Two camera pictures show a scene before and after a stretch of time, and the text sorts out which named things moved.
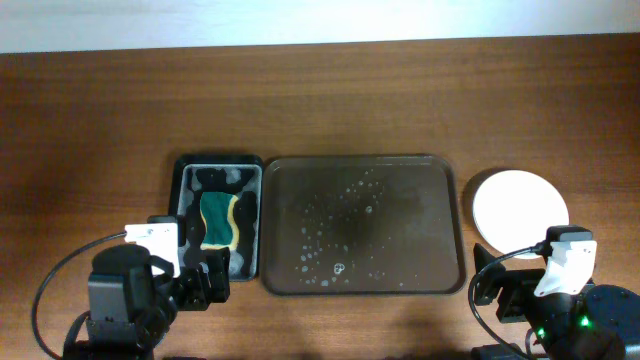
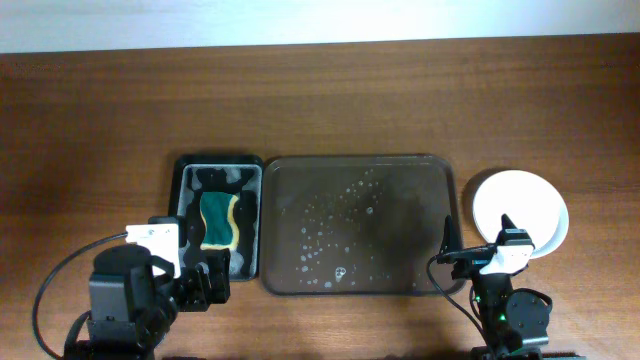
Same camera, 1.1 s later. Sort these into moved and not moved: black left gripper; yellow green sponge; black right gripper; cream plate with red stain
Moved: black right gripper
Not moved: cream plate with red stain; yellow green sponge; black left gripper
